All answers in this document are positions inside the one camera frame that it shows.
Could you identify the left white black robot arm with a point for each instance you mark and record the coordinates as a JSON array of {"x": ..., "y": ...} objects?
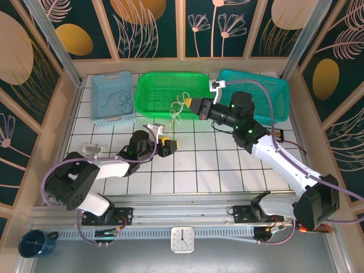
[{"x": 112, "y": 169}]

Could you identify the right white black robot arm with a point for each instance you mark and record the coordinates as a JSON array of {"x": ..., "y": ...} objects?
[{"x": 281, "y": 167}]

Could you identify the teal plastic basket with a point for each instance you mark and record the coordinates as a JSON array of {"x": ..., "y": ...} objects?
[{"x": 280, "y": 94}]

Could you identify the black box with orange items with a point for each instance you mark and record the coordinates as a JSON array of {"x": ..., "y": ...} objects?
[{"x": 280, "y": 135}]

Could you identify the green plastic basket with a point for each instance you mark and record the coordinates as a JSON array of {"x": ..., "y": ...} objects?
[{"x": 153, "y": 94}]

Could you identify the light blue plastic basket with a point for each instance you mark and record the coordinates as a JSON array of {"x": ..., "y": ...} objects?
[{"x": 113, "y": 82}]

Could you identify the white square analog clock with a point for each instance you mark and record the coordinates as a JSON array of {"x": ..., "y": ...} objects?
[{"x": 182, "y": 239}]

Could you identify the small circuit board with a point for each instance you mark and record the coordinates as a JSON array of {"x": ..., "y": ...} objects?
[
  {"x": 274, "y": 229},
  {"x": 106, "y": 233}
]

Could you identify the orange black hand tool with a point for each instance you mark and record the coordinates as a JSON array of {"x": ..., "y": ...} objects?
[{"x": 324, "y": 228}]

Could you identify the dark blue mug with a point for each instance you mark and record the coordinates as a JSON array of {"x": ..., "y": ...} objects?
[{"x": 31, "y": 244}]

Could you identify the aluminium mounting rail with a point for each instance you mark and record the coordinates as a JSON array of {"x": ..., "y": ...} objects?
[{"x": 185, "y": 211}]

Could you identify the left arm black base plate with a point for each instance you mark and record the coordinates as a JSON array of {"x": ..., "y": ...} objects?
[{"x": 125, "y": 213}]

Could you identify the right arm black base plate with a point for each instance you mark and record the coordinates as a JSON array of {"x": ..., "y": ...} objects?
[{"x": 240, "y": 213}]

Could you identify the aluminium frame post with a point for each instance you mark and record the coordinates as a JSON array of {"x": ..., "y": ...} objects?
[
  {"x": 57, "y": 48},
  {"x": 307, "y": 37}
]

